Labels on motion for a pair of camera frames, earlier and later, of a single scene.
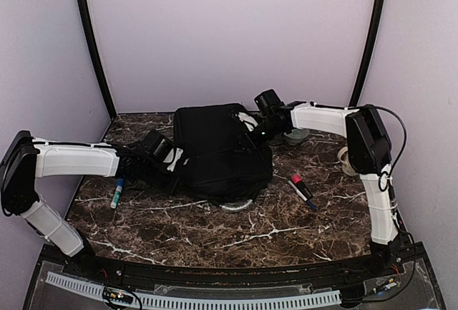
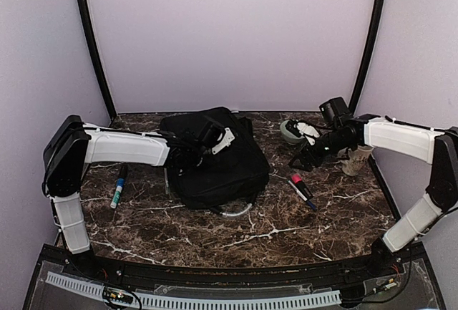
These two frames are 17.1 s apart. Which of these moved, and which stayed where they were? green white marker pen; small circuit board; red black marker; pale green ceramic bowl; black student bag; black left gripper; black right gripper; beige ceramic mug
Moved: black left gripper; black student bag; black right gripper
Stayed: beige ceramic mug; small circuit board; pale green ceramic bowl; red black marker; green white marker pen
